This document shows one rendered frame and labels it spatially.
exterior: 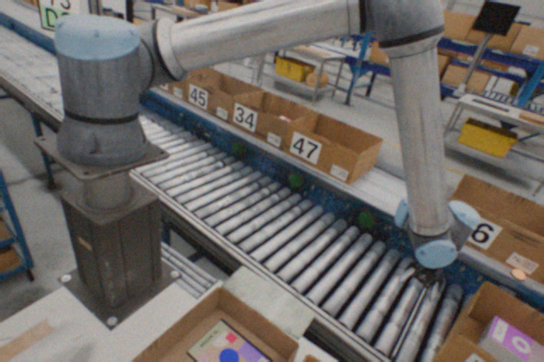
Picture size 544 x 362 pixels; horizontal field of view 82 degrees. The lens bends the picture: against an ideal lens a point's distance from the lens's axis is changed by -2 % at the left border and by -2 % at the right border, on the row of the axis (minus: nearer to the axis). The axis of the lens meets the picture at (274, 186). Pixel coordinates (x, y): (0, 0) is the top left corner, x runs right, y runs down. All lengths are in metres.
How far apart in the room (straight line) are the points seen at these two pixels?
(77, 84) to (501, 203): 1.58
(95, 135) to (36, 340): 0.57
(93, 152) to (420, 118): 0.68
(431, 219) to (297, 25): 0.53
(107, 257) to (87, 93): 0.40
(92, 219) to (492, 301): 1.22
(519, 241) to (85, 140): 1.37
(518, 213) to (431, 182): 0.96
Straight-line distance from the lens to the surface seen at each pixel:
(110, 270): 0.94
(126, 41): 0.72
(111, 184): 0.84
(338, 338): 1.11
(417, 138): 0.71
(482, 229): 1.41
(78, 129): 0.77
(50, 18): 1.91
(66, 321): 1.08
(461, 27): 5.87
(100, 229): 0.84
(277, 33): 0.77
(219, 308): 1.04
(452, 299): 1.40
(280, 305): 1.08
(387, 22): 0.66
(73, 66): 0.73
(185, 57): 0.83
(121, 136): 0.76
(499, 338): 1.26
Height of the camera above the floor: 1.61
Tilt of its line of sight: 32 degrees down
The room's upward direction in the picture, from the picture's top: 12 degrees clockwise
